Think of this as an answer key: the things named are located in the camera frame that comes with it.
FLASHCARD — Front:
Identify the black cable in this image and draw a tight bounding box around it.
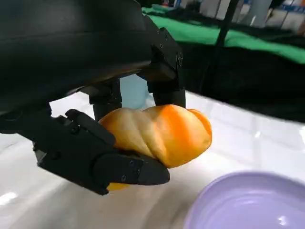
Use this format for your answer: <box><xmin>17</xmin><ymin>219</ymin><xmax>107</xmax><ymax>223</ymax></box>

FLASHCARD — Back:
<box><xmin>200</xmin><ymin>0</ymin><xmax>239</xmax><ymax>94</ymax></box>

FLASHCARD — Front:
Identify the black table drape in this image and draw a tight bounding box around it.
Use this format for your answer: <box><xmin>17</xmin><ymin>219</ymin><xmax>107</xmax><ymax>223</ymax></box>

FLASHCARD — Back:
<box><xmin>177</xmin><ymin>42</ymin><xmax>305</xmax><ymax>124</ymax></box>

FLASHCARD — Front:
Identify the orange and white bread roll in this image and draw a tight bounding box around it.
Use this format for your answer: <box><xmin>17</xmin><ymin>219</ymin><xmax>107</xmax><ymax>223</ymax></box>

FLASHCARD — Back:
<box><xmin>98</xmin><ymin>104</ymin><xmax>213</xmax><ymax>191</ymax></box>

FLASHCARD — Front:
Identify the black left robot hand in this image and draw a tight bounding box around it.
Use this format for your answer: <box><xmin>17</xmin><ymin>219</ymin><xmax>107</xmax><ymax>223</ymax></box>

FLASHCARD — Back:
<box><xmin>0</xmin><ymin>0</ymin><xmax>186</xmax><ymax>196</ymax></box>

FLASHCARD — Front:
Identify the pale green mug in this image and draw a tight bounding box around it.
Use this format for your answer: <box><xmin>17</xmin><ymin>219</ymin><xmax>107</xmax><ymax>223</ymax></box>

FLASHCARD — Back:
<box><xmin>119</xmin><ymin>75</ymin><xmax>155</xmax><ymax>111</ymax></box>

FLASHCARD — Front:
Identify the lilac plate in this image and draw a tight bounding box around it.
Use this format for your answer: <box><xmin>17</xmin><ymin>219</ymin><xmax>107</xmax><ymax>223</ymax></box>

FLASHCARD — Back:
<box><xmin>183</xmin><ymin>171</ymin><xmax>305</xmax><ymax>229</ymax></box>

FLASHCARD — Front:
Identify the green cloth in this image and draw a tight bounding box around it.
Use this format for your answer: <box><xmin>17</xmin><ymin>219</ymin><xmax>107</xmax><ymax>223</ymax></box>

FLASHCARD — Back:
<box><xmin>142</xmin><ymin>6</ymin><xmax>305</xmax><ymax>64</ymax></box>

